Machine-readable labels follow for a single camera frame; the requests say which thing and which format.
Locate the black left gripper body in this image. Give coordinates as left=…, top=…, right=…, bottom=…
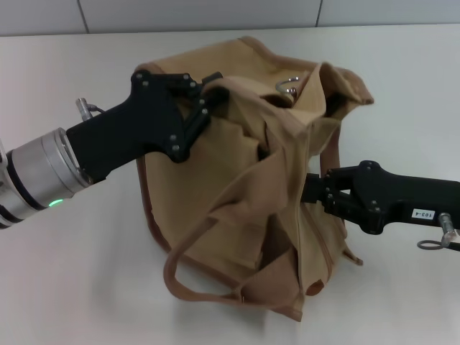
left=65, top=70, right=188, bottom=183

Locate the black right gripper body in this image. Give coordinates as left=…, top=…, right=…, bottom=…
left=350, top=160, right=460, bottom=236

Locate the khaki canvas food bag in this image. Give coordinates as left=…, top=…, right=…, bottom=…
left=135, top=34, right=375, bottom=313

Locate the right gripper cable with plug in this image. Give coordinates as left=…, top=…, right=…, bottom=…
left=416, top=211, right=460, bottom=253

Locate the gripper cable with plug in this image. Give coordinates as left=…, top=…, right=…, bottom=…
left=416, top=211, right=460, bottom=253
left=74, top=97, right=106, bottom=120

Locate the left gripper cable with plug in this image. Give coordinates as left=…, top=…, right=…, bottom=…
left=74, top=97, right=106, bottom=120

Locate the silver metal D-ring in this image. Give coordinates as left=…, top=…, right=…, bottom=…
left=275, top=75, right=300, bottom=97

